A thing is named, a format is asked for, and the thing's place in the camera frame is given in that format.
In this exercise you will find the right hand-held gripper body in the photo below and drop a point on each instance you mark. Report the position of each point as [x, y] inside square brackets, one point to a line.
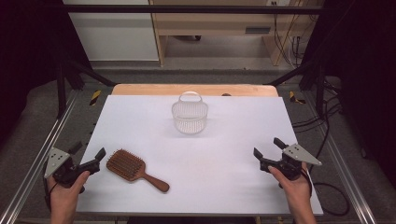
[294, 157]

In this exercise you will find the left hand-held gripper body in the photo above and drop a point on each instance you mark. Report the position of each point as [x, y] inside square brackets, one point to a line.
[57, 161]

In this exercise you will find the wooden hairbrush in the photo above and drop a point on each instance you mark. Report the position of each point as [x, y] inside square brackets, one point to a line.
[126, 165]

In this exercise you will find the person's right hand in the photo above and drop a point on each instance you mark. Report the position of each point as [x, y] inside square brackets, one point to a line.
[297, 191]

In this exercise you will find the person's left hand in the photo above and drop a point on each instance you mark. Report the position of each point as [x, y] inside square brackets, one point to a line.
[65, 196]

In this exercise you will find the wooden table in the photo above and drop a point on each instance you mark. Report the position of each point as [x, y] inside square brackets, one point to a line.
[149, 89]

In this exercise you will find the black curtain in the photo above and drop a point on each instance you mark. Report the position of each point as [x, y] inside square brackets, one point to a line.
[28, 62]
[364, 77]

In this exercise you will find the white cabinet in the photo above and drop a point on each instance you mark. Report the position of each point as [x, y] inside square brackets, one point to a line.
[118, 37]

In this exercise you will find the light wooden desk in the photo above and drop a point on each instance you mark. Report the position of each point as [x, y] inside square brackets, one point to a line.
[214, 23]

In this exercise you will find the aluminium floor rail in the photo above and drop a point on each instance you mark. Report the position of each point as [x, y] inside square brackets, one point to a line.
[348, 174]
[40, 158]

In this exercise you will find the black upright frame post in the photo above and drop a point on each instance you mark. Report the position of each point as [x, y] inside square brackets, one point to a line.
[61, 93]
[319, 93]

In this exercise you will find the black diagonal frame strut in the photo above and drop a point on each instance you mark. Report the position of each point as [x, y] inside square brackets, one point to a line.
[93, 75]
[289, 74]

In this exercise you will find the black horizontal frame bar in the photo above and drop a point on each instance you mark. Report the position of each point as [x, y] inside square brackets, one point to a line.
[186, 9]

